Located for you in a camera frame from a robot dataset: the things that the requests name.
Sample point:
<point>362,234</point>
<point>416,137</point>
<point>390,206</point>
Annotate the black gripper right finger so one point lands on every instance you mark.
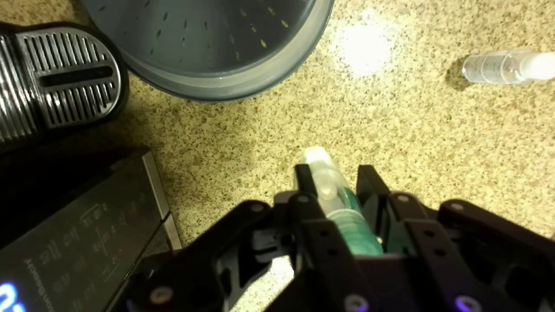
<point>426,265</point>

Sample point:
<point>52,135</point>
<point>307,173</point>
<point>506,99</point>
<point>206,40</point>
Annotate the small green-capped bottle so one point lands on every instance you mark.
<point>340,204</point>

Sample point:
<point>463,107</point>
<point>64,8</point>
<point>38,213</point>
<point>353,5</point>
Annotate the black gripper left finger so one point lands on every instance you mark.
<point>340,286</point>

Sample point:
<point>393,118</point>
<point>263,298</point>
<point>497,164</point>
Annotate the black steel microwave oven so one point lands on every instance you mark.
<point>81,256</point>

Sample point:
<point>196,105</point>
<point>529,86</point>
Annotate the grey round microwave cover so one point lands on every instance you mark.
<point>211,48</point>

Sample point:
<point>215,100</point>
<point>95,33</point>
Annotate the black coffee maker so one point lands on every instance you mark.
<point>55,78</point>

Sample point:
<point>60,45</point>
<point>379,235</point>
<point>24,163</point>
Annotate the small clear spray bottle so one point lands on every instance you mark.
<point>508,67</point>

